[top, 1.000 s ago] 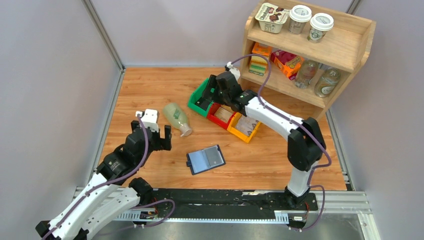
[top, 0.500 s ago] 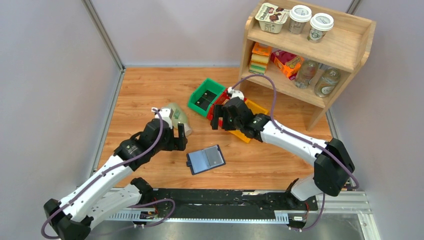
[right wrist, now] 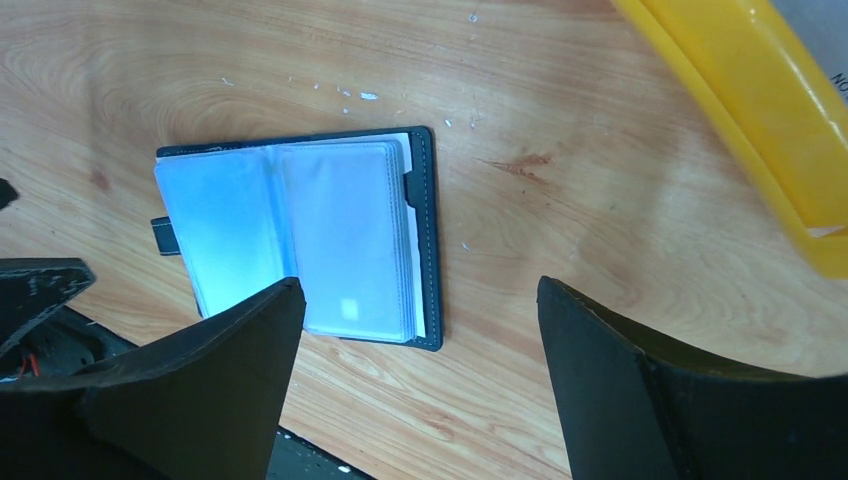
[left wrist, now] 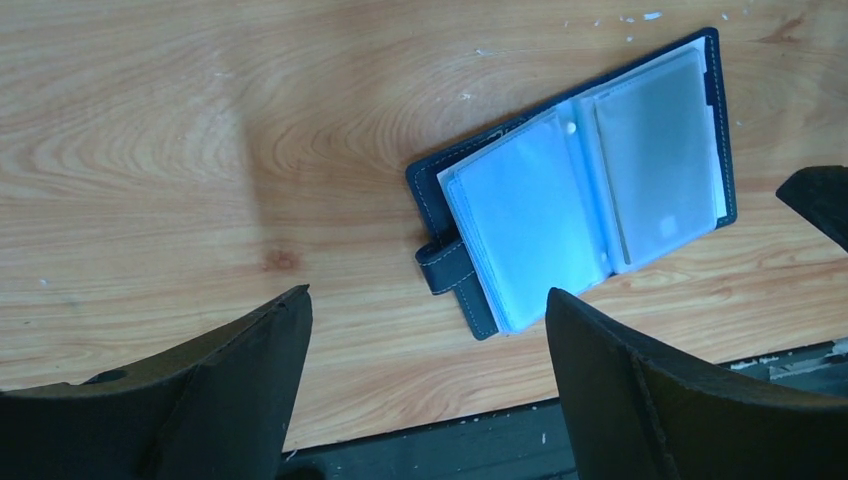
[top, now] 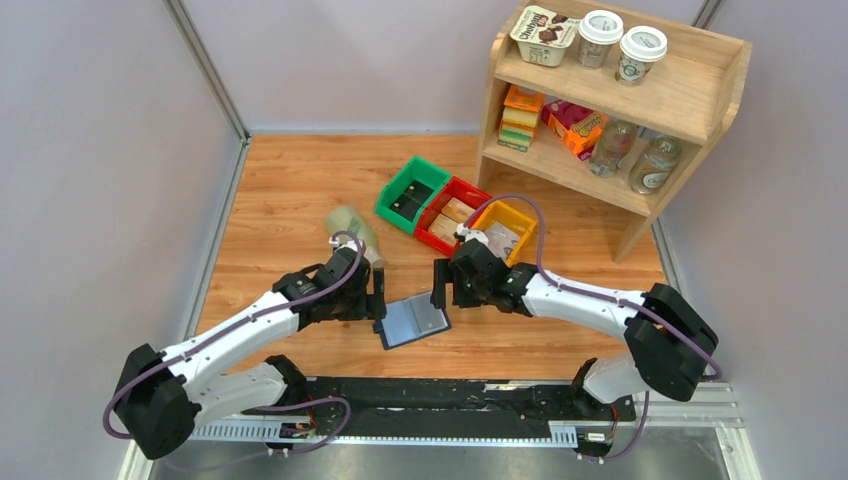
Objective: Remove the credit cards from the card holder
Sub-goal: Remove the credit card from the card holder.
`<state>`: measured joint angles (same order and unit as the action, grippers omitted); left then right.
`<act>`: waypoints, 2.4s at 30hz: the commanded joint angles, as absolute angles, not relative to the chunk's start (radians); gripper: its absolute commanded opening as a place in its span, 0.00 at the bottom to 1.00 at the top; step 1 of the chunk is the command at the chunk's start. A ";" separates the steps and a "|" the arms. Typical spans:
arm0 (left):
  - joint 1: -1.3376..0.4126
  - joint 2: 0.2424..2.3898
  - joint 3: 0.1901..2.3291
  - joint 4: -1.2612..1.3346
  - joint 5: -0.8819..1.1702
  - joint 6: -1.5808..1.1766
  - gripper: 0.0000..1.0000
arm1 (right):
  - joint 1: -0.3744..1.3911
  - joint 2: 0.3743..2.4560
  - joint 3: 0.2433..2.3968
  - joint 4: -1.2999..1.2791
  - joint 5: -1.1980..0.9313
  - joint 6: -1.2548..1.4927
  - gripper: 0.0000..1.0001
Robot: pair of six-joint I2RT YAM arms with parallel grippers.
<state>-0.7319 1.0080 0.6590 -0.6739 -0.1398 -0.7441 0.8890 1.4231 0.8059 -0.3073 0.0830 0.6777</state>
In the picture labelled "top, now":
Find blue leather card holder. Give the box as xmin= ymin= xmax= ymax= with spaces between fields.
xmin=372 ymin=292 xmax=451 ymax=350

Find green liquid plastic bottle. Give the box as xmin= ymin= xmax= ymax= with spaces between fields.
xmin=324 ymin=205 xmax=385 ymax=269

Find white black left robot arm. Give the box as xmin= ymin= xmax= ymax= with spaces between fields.
xmin=103 ymin=242 xmax=386 ymax=460

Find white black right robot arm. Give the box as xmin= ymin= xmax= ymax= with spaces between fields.
xmin=430 ymin=240 xmax=719 ymax=419

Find silver cards in yellow bin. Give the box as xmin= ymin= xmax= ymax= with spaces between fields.
xmin=484 ymin=222 xmax=521 ymax=262

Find tan cards in red bin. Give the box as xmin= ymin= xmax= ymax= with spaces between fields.
xmin=427 ymin=198 xmax=475 ymax=245

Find black cards in green bin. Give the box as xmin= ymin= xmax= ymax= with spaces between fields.
xmin=390 ymin=180 xmax=433 ymax=223

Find yellow plastic bin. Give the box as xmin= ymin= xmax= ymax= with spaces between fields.
xmin=469 ymin=200 xmax=538 ymax=266

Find red plastic bin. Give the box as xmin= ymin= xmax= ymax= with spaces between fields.
xmin=413 ymin=177 xmax=491 ymax=257

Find green plastic bin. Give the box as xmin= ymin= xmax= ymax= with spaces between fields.
xmin=375 ymin=156 xmax=452 ymax=234

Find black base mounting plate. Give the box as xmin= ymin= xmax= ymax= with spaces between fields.
xmin=239 ymin=376 xmax=637 ymax=442

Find stack of sponges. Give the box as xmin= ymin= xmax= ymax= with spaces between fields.
xmin=497 ymin=84 xmax=545 ymax=152

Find orange pink snack box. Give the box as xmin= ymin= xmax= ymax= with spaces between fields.
xmin=541 ymin=100 xmax=609 ymax=161

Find left clear glass bottle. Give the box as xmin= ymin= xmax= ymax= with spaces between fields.
xmin=589 ymin=119 xmax=639 ymax=178

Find clear glass bottle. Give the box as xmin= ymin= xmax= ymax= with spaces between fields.
xmin=628 ymin=134 xmax=683 ymax=195
xmin=589 ymin=119 xmax=639 ymax=178

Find wooden shelf unit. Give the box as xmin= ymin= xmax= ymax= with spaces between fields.
xmin=474 ymin=1 xmax=752 ymax=263

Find right clear glass bottle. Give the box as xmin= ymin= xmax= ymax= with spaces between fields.
xmin=628 ymin=134 xmax=683 ymax=195

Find chobani yogurt cup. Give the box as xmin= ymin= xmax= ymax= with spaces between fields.
xmin=510 ymin=5 xmax=581 ymax=67

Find left white lidded coffee cup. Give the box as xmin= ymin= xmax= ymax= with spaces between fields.
xmin=577 ymin=9 xmax=624 ymax=69

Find white lidded coffee cup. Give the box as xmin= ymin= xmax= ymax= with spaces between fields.
xmin=615 ymin=25 xmax=668 ymax=86
xmin=577 ymin=9 xmax=624 ymax=69

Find right white lidded coffee cup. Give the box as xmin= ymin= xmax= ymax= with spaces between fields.
xmin=615 ymin=25 xmax=668 ymax=86

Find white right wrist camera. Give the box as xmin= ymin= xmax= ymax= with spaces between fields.
xmin=454 ymin=223 xmax=489 ymax=246

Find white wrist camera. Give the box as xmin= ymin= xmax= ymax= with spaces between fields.
xmin=454 ymin=223 xmax=489 ymax=246
xmin=328 ymin=233 xmax=363 ymax=254

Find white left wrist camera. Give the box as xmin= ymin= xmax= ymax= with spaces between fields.
xmin=328 ymin=233 xmax=363 ymax=254

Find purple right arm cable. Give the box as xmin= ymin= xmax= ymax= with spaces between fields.
xmin=462 ymin=193 xmax=725 ymax=464

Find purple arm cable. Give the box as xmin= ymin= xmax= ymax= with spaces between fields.
xmin=102 ymin=230 xmax=367 ymax=458
xmin=462 ymin=193 xmax=725 ymax=464

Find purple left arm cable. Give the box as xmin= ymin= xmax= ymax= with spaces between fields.
xmin=102 ymin=230 xmax=367 ymax=458

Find aluminium frame rail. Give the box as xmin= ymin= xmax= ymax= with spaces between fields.
xmin=119 ymin=377 xmax=761 ymax=479

